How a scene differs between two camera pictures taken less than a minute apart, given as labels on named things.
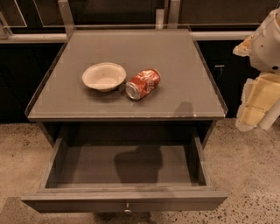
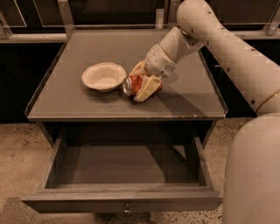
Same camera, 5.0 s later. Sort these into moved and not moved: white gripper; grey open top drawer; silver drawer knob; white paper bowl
Moved: white gripper
Not moved: silver drawer knob; white paper bowl; grey open top drawer
